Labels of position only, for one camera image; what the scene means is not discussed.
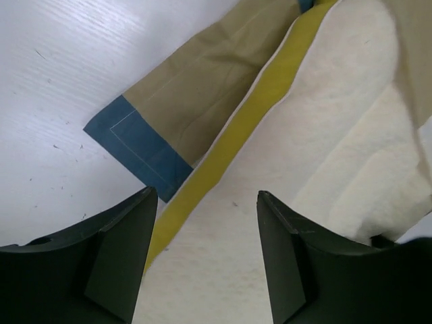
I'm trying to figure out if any cream and yellow pillow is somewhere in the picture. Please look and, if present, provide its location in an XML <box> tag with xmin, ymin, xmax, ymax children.
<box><xmin>134</xmin><ymin>1</ymin><xmax>431</xmax><ymax>323</ymax></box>

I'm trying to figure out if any blue beige patchwork pillowcase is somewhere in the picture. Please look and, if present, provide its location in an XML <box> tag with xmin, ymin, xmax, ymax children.
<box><xmin>85</xmin><ymin>1</ymin><xmax>431</xmax><ymax>205</ymax></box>

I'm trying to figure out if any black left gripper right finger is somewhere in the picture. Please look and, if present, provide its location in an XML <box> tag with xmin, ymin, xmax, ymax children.
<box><xmin>256</xmin><ymin>191</ymin><xmax>431</xmax><ymax>323</ymax></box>

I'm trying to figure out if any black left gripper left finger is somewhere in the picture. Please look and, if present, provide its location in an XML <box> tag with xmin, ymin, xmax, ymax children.
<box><xmin>1</xmin><ymin>187</ymin><xmax>158</xmax><ymax>323</ymax></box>

